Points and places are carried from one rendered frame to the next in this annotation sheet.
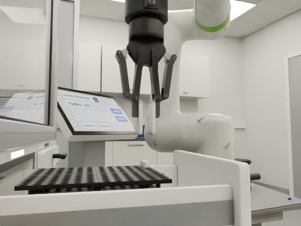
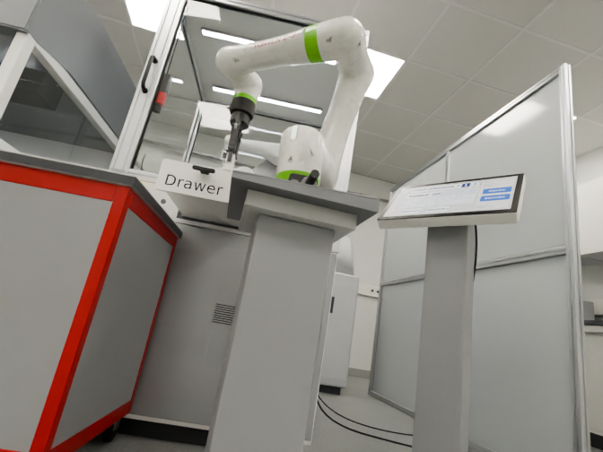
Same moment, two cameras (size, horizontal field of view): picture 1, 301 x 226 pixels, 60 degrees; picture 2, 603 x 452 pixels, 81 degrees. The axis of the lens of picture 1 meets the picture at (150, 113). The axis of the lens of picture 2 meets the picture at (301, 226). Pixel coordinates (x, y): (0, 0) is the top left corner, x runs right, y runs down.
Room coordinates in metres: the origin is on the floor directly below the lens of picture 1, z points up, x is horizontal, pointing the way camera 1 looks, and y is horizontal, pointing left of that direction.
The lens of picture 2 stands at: (1.04, -1.14, 0.46)
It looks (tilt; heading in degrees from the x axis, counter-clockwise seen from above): 16 degrees up; 99
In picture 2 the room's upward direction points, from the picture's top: 10 degrees clockwise
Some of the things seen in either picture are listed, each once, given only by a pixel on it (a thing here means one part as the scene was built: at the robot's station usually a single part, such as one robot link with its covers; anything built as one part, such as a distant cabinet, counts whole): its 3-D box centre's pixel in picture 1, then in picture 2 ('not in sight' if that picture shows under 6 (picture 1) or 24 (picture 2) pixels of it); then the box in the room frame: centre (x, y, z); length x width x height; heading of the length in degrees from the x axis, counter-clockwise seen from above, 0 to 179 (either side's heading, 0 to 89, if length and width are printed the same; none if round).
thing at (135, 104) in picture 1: (131, 105); not in sight; (0.53, 0.04, 1.03); 0.03 x 0.01 x 0.05; 104
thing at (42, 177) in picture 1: (96, 191); not in sight; (0.47, 0.10, 0.87); 0.22 x 0.18 x 0.06; 104
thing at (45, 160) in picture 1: (49, 167); not in sight; (0.75, 0.29, 0.87); 0.29 x 0.02 x 0.11; 14
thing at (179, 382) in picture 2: not in sight; (213, 326); (0.37, 0.69, 0.40); 1.03 x 0.95 x 0.80; 14
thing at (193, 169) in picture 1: (201, 183); (203, 182); (0.51, -0.10, 0.87); 0.29 x 0.02 x 0.11; 14
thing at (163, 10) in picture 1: (146, 10); (241, 109); (0.54, 0.01, 1.23); 0.12 x 0.09 x 0.06; 14
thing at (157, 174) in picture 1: (152, 172); not in sight; (0.49, 0.00, 0.90); 0.18 x 0.02 x 0.01; 14
